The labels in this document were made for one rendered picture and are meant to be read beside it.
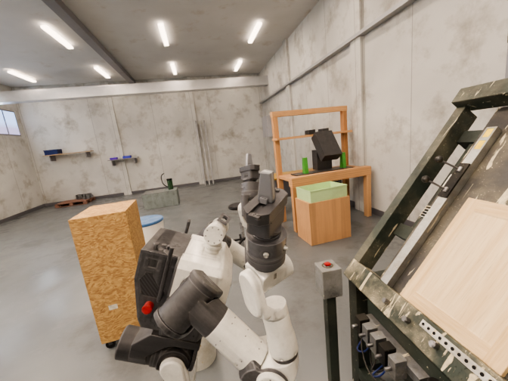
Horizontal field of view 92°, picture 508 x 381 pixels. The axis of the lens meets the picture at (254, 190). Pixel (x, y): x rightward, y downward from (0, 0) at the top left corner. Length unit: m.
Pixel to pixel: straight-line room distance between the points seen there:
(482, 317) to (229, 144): 11.12
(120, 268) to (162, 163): 9.54
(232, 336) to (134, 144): 11.48
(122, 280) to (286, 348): 2.03
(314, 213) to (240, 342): 3.30
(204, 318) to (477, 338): 0.98
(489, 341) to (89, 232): 2.45
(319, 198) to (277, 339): 3.33
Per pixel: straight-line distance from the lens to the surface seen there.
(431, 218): 1.54
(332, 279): 1.58
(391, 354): 1.37
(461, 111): 1.93
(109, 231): 2.40
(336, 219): 4.12
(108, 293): 2.63
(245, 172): 1.15
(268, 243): 0.50
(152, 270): 0.86
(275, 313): 0.62
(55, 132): 12.93
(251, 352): 0.72
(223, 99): 11.94
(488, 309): 1.30
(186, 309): 0.70
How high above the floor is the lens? 1.70
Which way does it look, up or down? 11 degrees down
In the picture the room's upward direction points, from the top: 6 degrees counter-clockwise
